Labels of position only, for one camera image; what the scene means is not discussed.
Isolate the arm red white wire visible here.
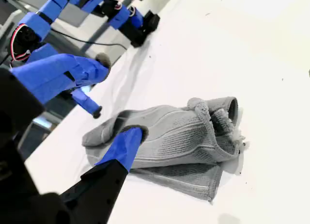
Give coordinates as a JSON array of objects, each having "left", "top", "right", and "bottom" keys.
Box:
[{"left": 9, "top": 24, "right": 32, "bottom": 64}]

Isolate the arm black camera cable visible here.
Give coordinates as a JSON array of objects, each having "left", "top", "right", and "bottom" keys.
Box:
[{"left": 49, "top": 31, "right": 128, "bottom": 50}]

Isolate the grey striped towel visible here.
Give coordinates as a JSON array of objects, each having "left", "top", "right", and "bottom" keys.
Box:
[{"left": 81, "top": 96, "right": 250, "bottom": 206}]

